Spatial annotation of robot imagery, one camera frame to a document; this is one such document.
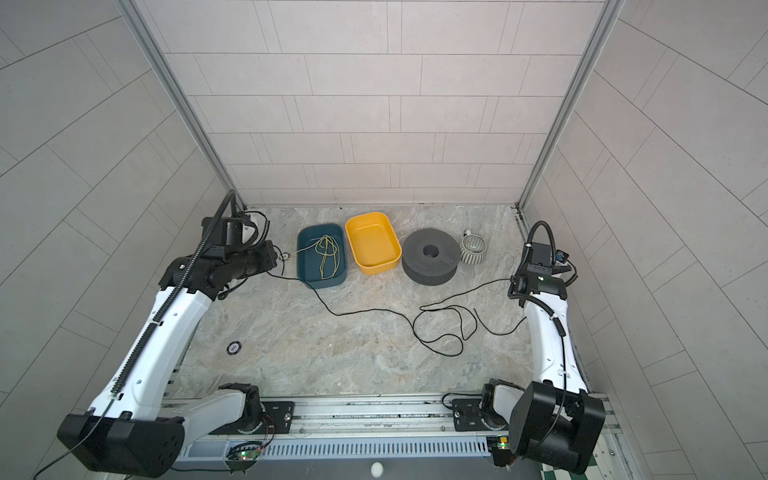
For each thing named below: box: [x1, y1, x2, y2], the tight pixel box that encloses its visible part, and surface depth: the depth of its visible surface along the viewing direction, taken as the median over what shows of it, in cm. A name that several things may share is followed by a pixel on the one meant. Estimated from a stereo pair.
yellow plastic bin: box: [345, 212, 403, 276], surface depth 105 cm
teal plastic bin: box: [296, 223, 347, 289], surface depth 101 cm
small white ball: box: [370, 462, 384, 478], surface depth 60 cm
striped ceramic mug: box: [460, 235, 487, 265], surface depth 98 cm
